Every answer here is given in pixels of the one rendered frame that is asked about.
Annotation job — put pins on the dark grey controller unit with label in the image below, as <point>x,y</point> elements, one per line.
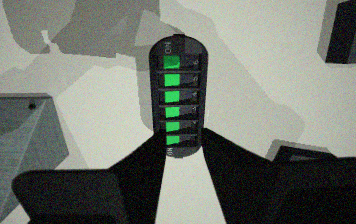
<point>178,68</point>

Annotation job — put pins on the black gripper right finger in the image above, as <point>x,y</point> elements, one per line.
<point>251,189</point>

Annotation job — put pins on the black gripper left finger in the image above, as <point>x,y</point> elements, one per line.
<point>129,190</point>

